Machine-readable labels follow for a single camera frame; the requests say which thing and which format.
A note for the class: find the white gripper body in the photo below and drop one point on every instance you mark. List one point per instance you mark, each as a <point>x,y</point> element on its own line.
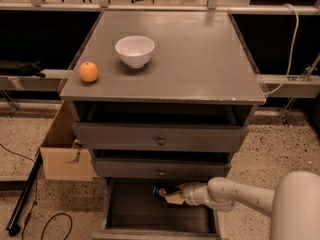
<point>189,193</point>

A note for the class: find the blue pepsi can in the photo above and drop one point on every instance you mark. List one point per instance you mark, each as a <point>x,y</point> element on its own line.
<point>160,191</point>

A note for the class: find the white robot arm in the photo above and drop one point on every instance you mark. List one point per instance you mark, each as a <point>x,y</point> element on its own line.
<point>293,206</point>

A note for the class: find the brass middle drawer knob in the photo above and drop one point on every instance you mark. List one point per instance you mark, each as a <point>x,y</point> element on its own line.
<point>161,172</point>

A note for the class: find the brass drawer knob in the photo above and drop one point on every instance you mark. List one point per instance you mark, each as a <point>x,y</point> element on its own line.
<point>161,140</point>
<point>161,172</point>

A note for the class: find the grey open bottom drawer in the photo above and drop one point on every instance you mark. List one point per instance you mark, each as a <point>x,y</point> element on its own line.
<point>133,212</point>

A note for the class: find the brass top drawer knob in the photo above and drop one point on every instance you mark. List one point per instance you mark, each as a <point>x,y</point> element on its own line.
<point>161,140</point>

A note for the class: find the grey middle drawer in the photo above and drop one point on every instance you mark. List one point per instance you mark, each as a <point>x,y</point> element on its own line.
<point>148,169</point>

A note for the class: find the grey wooden drawer cabinet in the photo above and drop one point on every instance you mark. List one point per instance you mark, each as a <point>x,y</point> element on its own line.
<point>198,74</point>

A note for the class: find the grey top drawer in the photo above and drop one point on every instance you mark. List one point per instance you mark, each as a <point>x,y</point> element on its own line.
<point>182,138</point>

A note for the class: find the cardboard box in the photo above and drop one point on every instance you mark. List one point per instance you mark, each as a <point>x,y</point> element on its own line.
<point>63,156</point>

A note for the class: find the white ceramic bowl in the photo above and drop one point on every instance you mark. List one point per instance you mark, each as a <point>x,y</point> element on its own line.
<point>135,51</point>

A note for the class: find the orange fruit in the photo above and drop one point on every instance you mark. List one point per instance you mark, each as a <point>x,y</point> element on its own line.
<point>88,72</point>

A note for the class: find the black bar on floor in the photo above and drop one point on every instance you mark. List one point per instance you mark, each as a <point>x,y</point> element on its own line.
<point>12,227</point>

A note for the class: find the black cloth on shelf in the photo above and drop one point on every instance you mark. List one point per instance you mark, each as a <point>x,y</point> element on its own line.
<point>20,68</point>

